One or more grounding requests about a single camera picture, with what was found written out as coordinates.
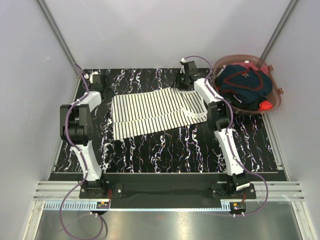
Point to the black white striped tank top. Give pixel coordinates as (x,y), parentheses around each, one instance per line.
(160,110)

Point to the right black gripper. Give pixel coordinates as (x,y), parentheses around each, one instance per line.
(175,82)

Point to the aluminium frame rail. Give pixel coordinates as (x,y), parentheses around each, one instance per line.
(276,190)

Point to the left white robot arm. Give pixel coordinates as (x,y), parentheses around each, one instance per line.
(76,126)

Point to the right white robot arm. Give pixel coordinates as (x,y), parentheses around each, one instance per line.
(219,120)

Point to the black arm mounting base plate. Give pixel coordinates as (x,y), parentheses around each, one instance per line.
(165,201)

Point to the pink garment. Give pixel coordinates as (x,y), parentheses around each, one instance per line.
(247,64)

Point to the right aluminium corner post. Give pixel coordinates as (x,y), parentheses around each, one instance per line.
(279,27)

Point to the navy tank top red trim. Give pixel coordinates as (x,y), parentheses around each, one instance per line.
(243,84)

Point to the orange red garment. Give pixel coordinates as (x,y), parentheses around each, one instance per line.
(265,106)

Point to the right small circuit board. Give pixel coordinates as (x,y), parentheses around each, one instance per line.
(238,206)

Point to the aluminium corner post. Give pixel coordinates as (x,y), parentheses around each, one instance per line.
(279,27)
(57,33)

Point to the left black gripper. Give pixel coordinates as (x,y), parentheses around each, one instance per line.
(108,89)

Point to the left aluminium corner post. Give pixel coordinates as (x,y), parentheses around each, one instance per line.
(57,33)

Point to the small circuit board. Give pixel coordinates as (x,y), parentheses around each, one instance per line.
(103,205)
(238,206)

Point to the left small circuit board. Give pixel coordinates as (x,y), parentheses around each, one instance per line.
(103,205)

